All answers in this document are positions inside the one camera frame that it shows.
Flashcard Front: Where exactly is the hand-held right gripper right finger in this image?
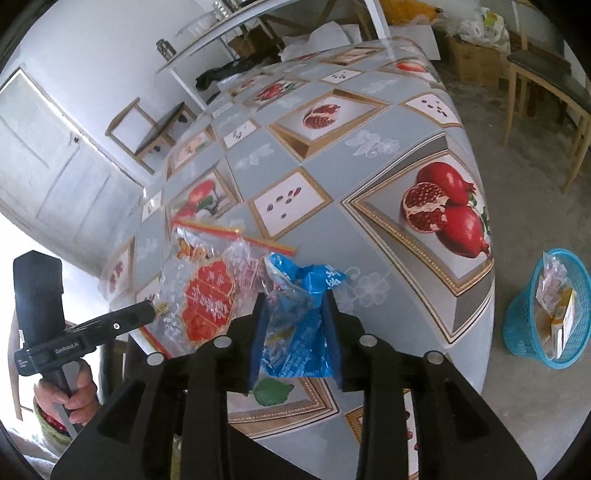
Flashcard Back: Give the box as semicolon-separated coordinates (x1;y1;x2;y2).
322;293;537;480

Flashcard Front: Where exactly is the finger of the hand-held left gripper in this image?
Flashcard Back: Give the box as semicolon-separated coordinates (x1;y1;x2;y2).
66;300;157;345

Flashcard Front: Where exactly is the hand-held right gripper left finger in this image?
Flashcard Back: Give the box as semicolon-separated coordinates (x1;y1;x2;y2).
51;293;269;480

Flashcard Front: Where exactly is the blue plastic wrapper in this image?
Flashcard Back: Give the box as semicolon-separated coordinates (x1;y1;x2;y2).
249;251;348;380

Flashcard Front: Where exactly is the clear wrapper red label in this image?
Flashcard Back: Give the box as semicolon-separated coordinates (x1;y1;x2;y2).
157;219;297;357

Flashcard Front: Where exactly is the blue plastic basket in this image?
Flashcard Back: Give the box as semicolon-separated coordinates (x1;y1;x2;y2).
502;248;591;370

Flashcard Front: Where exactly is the pink clear wrapper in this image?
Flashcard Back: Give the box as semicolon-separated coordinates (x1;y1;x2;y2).
538;256;571;315

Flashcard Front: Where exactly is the person's left hand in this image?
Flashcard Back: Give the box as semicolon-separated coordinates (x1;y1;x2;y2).
33;360;100;424

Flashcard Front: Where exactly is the green bowl red fruit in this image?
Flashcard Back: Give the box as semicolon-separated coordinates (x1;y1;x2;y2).
33;400;70;446

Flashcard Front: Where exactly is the white door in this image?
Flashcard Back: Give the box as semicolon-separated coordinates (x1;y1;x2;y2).
0;69;144;274

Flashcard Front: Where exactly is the wooden chair dark seat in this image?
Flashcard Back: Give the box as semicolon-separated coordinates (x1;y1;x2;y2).
105;98;199;175
503;30;591;193

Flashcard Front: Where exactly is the white yellow carton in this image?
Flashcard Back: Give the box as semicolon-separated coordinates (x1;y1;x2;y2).
551;286;579;361

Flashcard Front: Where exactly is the fruit print tablecloth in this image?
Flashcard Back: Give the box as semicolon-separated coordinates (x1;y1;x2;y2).
99;39;498;480

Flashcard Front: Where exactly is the white side table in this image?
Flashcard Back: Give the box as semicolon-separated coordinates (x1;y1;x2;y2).
157;0;391;116

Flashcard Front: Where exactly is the clear plastic container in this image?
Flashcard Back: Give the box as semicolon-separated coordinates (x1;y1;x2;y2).
175;16;213;38

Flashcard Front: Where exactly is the small brown cardboard box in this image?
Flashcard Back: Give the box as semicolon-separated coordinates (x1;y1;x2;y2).
228;32;262;56

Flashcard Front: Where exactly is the white foam sheet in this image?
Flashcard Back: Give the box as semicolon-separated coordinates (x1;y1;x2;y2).
279;23;366;61

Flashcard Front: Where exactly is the white cardboard box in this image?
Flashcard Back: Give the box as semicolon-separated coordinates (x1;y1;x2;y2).
388;23;442;61

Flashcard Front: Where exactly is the yellow plastic bag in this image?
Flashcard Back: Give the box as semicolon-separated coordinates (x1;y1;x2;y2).
379;0;440;27

